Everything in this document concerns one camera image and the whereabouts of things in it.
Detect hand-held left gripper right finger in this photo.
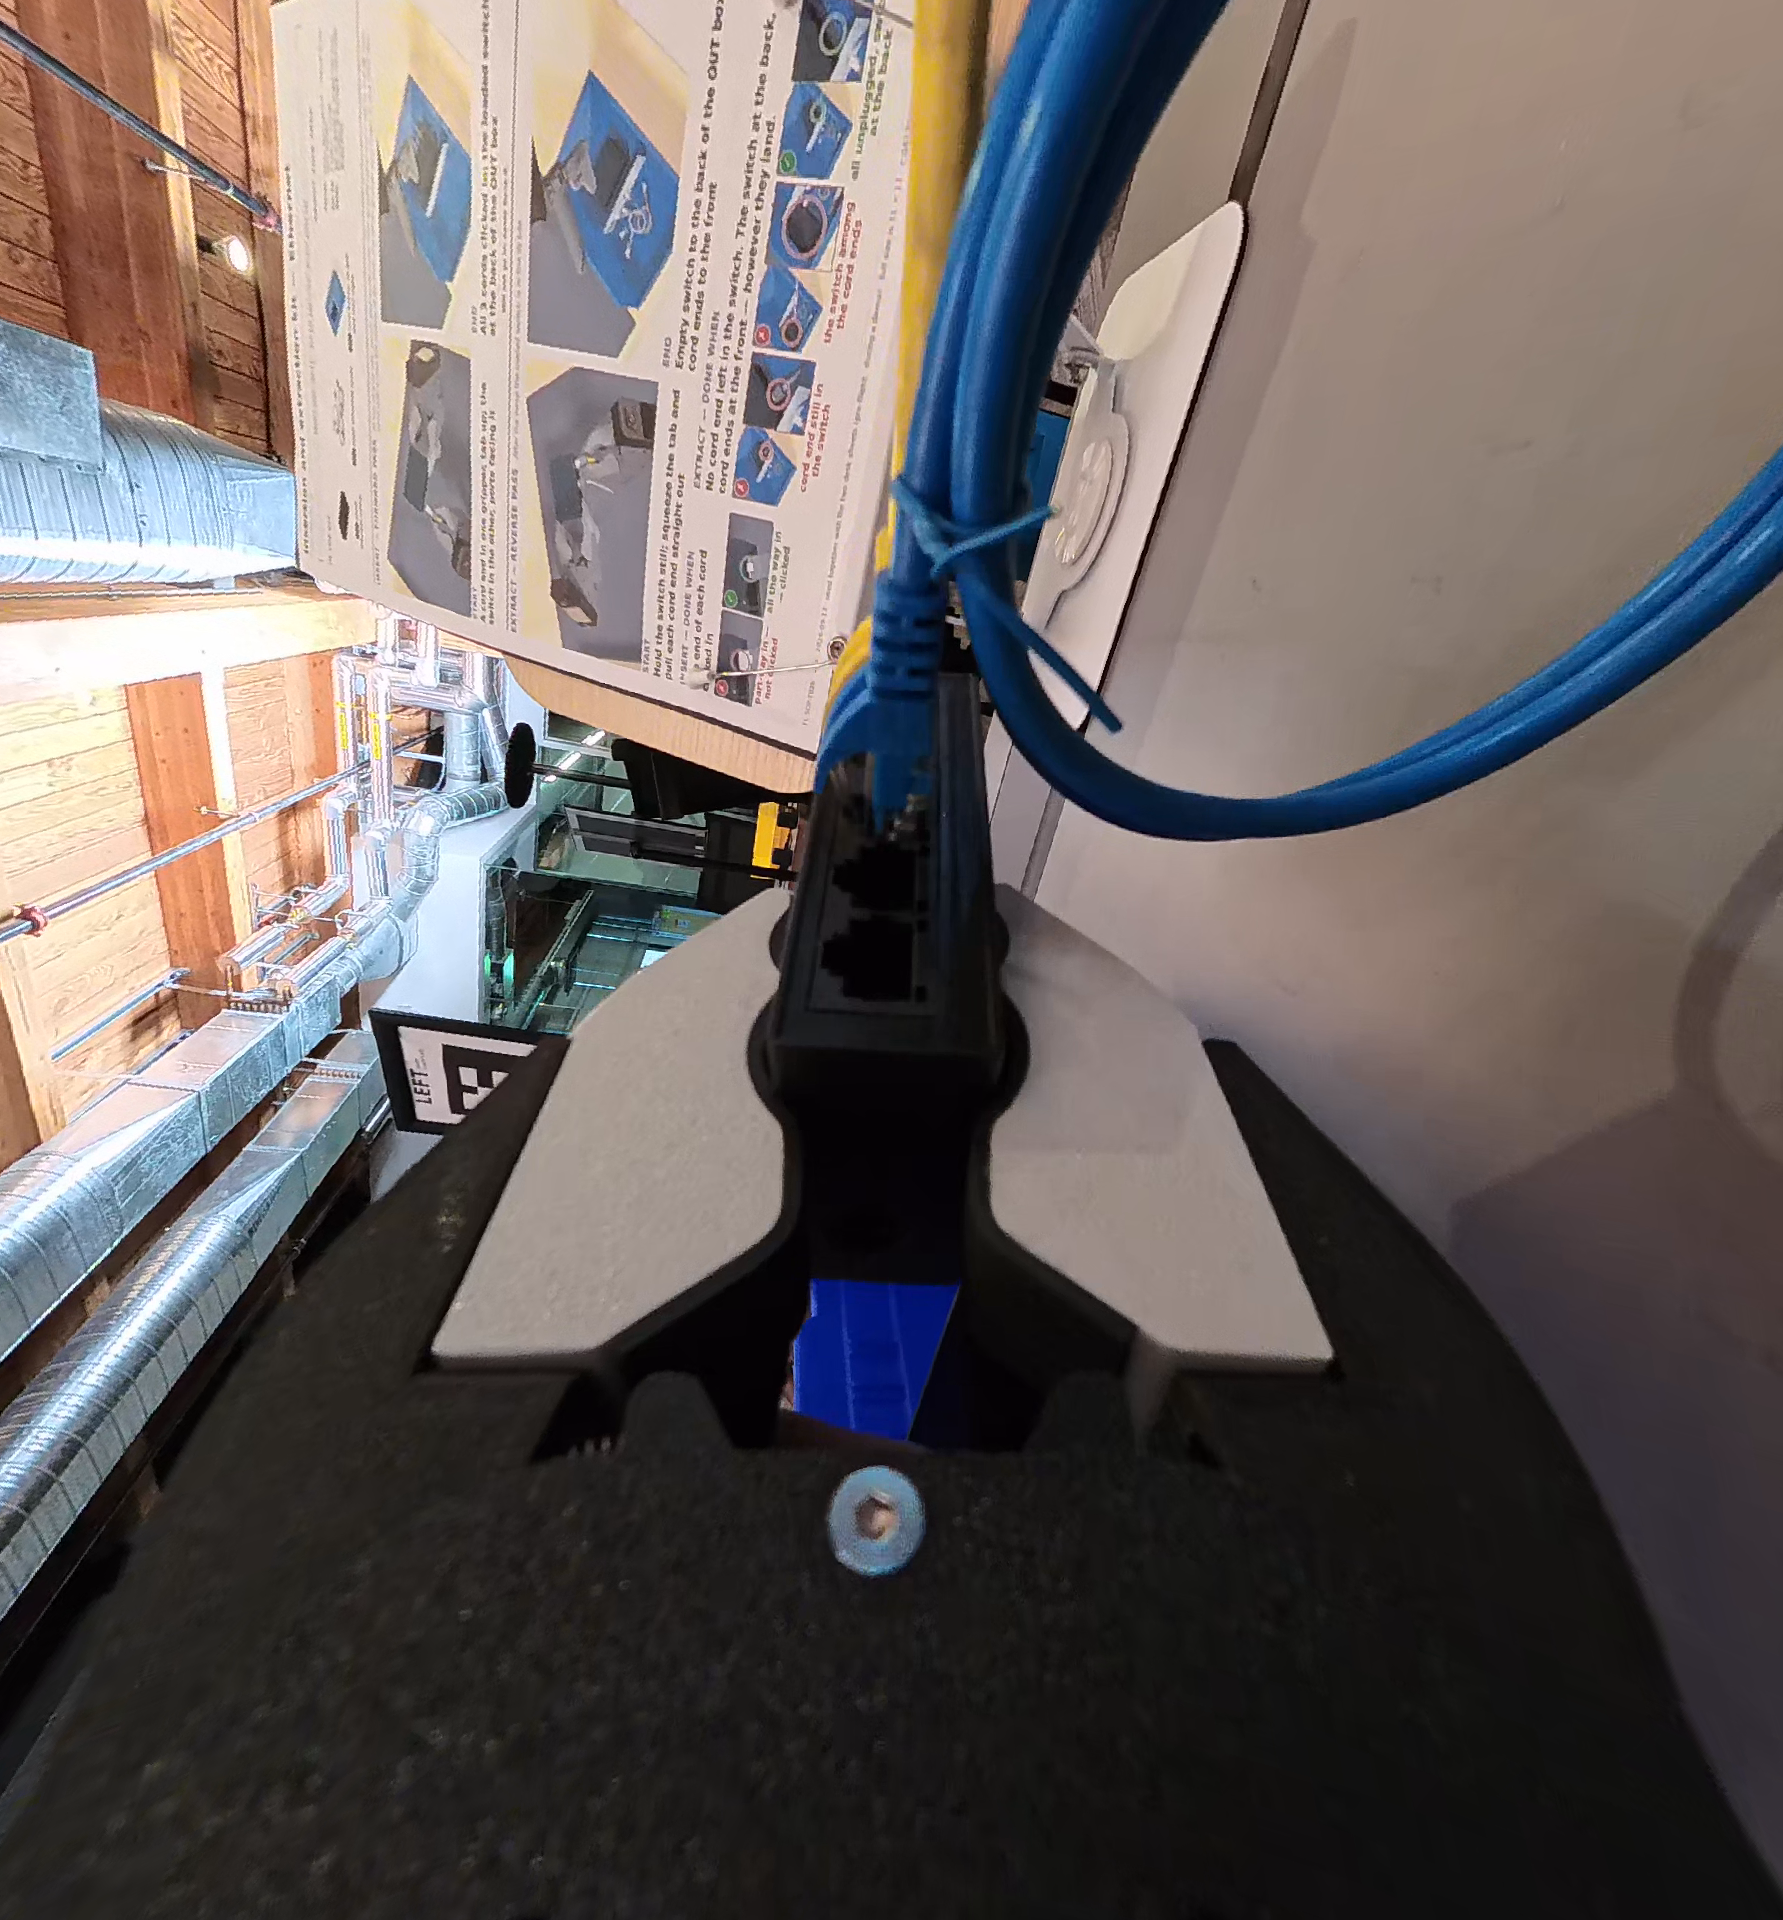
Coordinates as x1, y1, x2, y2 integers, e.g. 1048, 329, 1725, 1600
959, 885, 1337, 1453

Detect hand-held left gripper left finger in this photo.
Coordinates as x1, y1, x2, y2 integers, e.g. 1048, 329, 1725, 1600
430, 894, 818, 1452

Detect black network switch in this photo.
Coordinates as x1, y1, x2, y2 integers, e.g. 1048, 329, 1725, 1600
764, 669, 1020, 1292

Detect blue plastic bin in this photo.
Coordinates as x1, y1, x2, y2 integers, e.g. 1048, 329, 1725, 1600
794, 1279, 966, 1449

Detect yellow ethernet cable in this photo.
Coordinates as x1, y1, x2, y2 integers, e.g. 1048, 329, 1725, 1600
827, 0, 1000, 759

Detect blue ethernet cable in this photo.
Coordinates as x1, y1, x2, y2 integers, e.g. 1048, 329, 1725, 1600
813, 0, 1783, 841

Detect black-framed tag sign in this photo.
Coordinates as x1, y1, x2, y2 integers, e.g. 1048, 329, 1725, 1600
371, 1007, 552, 1146

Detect silver insulated pipes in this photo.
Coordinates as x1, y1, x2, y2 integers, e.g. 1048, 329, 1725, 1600
225, 614, 533, 1036

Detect metal sprinkler pipe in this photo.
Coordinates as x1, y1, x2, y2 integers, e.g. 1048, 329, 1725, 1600
0, 731, 436, 979

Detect white stand base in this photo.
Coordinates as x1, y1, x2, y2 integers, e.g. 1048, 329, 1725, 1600
1020, 200, 1251, 665

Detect printed instruction sheet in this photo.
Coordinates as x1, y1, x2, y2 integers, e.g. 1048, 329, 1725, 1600
268, 0, 922, 743

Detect silver ventilation duct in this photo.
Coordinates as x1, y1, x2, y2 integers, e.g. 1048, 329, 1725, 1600
0, 1007, 382, 1432
0, 1116, 382, 1705
0, 292, 301, 589

